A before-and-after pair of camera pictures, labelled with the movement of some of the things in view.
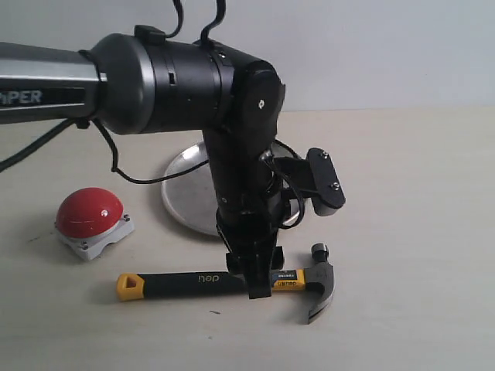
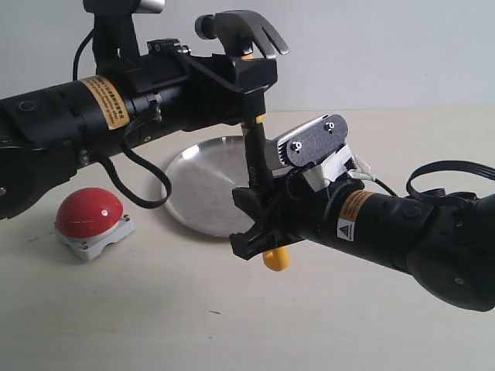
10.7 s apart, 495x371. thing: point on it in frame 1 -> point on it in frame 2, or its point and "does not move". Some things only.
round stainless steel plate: (188, 192) does not move
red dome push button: (88, 218) does not move
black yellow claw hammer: (134, 286) -> (244, 27)
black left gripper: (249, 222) -> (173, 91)
